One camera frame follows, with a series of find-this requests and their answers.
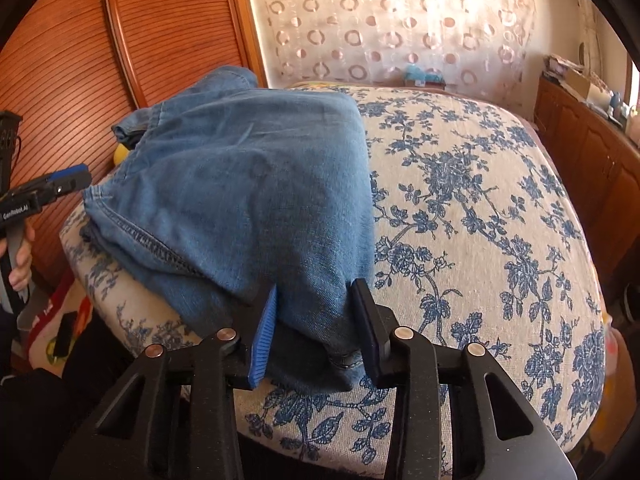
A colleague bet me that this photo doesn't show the wooden low cabinet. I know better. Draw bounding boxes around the wooden low cabinet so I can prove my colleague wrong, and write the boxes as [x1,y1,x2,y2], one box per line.
[532,75,640,286]

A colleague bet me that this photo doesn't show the circle patterned sheer curtain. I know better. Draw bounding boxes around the circle patterned sheer curtain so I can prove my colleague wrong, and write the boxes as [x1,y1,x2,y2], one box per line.
[242,0,538,93]

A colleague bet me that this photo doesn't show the teal item in box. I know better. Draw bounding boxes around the teal item in box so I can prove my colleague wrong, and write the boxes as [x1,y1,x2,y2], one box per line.
[404,64,443,86]

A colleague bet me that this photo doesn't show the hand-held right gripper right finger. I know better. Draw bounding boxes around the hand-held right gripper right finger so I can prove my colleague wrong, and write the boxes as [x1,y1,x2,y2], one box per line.
[350,278,576,480]

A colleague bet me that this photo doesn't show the cardboard box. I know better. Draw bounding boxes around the cardboard box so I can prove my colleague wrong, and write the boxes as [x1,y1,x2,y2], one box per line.
[562,67,608,106]

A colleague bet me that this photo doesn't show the blue denim pants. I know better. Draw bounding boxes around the blue denim pants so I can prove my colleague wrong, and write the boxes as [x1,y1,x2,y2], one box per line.
[82,65,377,393]

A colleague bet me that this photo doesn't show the colourful printed cloth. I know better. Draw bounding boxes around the colourful printed cloth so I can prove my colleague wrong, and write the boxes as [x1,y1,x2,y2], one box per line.
[20,270,101,377]

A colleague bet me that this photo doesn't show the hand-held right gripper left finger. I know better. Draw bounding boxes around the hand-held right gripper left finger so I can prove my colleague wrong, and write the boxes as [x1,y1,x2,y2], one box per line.
[52,281,279,480]

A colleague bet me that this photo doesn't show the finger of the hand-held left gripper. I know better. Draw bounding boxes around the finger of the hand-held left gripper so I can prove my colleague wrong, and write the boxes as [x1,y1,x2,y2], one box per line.
[50,174,92,201]
[37,163,90,186]

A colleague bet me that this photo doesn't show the white blue floral bedsheet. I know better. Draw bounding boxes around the white blue floral bedsheet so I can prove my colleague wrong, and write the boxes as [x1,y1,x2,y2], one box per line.
[59,85,608,463]

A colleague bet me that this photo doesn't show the person's left hand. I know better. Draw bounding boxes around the person's left hand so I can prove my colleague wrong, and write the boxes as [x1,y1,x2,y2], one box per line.
[9,222,36,293]

